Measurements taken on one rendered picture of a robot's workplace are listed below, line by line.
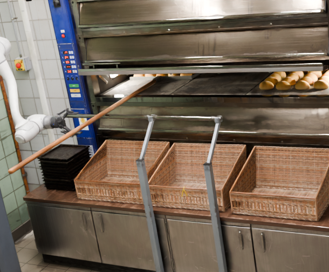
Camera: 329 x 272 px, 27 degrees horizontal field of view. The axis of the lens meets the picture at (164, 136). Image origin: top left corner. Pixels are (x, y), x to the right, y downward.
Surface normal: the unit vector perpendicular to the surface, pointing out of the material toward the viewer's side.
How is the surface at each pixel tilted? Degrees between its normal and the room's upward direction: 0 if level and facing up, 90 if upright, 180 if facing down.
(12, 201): 90
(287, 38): 70
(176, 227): 90
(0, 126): 90
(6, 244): 90
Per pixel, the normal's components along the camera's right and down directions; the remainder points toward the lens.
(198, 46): -0.50, 0.01
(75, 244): -0.48, 0.36
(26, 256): -0.15, -0.93
